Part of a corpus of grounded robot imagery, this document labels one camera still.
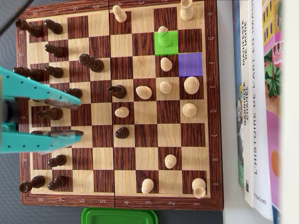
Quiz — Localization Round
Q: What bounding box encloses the light wooden king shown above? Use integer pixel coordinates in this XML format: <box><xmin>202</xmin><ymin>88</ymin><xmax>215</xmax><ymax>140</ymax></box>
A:
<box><xmin>184</xmin><ymin>76</ymin><xmax>199</xmax><ymax>95</ymax></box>

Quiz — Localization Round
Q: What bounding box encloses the dark wooden pawn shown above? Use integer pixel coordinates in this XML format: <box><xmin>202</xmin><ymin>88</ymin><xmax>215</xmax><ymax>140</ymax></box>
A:
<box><xmin>44</xmin><ymin>66</ymin><xmax>64</xmax><ymax>79</ymax></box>
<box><xmin>44</xmin><ymin>19</ymin><xmax>63</xmax><ymax>35</ymax></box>
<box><xmin>44</xmin><ymin>43</ymin><xmax>64</xmax><ymax>58</ymax></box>
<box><xmin>115</xmin><ymin>127</ymin><xmax>130</xmax><ymax>140</ymax></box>
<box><xmin>64</xmin><ymin>88</ymin><xmax>83</xmax><ymax>99</ymax></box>
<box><xmin>47</xmin><ymin>176</ymin><xmax>67</xmax><ymax>191</ymax></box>
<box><xmin>48</xmin><ymin>154</ymin><xmax>67</xmax><ymax>168</ymax></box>

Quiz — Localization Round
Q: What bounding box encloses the green plastic container lid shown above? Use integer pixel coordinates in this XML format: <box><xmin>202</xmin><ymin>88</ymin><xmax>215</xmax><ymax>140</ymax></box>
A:
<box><xmin>81</xmin><ymin>207</ymin><xmax>158</xmax><ymax>224</ymax></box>

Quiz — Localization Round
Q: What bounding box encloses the white Gabrielle Chanel book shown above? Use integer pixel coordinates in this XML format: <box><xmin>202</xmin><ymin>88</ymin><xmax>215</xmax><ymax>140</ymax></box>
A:
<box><xmin>238</xmin><ymin>0</ymin><xmax>256</xmax><ymax>209</ymax></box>

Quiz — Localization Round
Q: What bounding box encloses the wooden folding chessboard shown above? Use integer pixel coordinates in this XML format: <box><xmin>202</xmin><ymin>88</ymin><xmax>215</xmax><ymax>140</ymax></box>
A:
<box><xmin>14</xmin><ymin>0</ymin><xmax>224</xmax><ymax>212</ymax></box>

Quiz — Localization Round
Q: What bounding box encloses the dark wooden rook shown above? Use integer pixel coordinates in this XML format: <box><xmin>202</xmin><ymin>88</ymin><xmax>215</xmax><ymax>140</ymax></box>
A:
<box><xmin>15</xmin><ymin>18</ymin><xmax>43</xmax><ymax>38</ymax></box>
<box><xmin>19</xmin><ymin>175</ymin><xmax>46</xmax><ymax>193</ymax></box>

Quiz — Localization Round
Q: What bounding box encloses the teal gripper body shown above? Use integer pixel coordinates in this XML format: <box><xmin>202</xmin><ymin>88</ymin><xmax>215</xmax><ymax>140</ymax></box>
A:
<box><xmin>0</xmin><ymin>95</ymin><xmax>19</xmax><ymax>128</ymax></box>

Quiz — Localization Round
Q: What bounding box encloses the dark wooden knight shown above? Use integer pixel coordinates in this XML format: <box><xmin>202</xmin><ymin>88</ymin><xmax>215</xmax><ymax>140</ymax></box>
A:
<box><xmin>36</xmin><ymin>107</ymin><xmax>63</xmax><ymax>121</ymax></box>
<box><xmin>107</xmin><ymin>85</ymin><xmax>128</xmax><ymax>99</ymax></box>

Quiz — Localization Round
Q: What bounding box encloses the black cable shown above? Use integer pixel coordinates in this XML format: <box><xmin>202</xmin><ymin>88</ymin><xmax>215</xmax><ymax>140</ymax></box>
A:
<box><xmin>0</xmin><ymin>0</ymin><xmax>34</xmax><ymax>35</ymax></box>

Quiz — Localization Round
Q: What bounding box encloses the light wooden bishop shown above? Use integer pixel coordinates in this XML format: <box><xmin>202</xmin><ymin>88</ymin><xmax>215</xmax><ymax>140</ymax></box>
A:
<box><xmin>135</xmin><ymin>85</ymin><xmax>153</xmax><ymax>100</ymax></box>
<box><xmin>157</xmin><ymin>26</ymin><xmax>173</xmax><ymax>47</ymax></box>

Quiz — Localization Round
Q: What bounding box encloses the pink colourful illustrated book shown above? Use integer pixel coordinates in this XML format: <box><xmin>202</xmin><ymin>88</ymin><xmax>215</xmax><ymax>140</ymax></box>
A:
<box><xmin>261</xmin><ymin>0</ymin><xmax>285</xmax><ymax>224</ymax></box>

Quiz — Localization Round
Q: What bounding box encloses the light wooden rook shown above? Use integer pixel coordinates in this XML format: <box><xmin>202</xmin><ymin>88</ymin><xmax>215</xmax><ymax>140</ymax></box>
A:
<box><xmin>180</xmin><ymin>0</ymin><xmax>194</xmax><ymax>22</ymax></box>
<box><xmin>192</xmin><ymin>177</ymin><xmax>206</xmax><ymax>199</ymax></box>

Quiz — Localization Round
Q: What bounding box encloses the blue illustrated book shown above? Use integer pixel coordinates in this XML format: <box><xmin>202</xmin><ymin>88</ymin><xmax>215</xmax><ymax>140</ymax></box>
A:
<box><xmin>232</xmin><ymin>0</ymin><xmax>243</xmax><ymax>187</ymax></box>

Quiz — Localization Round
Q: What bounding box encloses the light wooden pawn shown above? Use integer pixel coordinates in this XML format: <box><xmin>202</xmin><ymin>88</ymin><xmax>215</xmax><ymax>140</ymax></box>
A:
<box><xmin>114</xmin><ymin>106</ymin><xmax>129</xmax><ymax>118</ymax></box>
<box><xmin>112</xmin><ymin>5</ymin><xmax>128</xmax><ymax>23</ymax></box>
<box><xmin>160</xmin><ymin>57</ymin><xmax>173</xmax><ymax>72</ymax></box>
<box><xmin>141</xmin><ymin>178</ymin><xmax>154</xmax><ymax>195</ymax></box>
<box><xmin>159</xmin><ymin>81</ymin><xmax>172</xmax><ymax>94</ymax></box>
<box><xmin>164</xmin><ymin>154</ymin><xmax>177</xmax><ymax>169</ymax></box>

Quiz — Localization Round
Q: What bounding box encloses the light wooden queen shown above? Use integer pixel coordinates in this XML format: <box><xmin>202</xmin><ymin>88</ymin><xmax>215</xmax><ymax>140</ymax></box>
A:
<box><xmin>182</xmin><ymin>103</ymin><xmax>197</xmax><ymax>118</ymax></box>

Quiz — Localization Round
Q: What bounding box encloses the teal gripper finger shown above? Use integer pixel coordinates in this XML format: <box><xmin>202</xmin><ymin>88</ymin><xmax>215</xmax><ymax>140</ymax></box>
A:
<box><xmin>0</xmin><ymin>130</ymin><xmax>84</xmax><ymax>155</ymax></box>
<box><xmin>0</xmin><ymin>67</ymin><xmax>82</xmax><ymax>110</ymax></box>

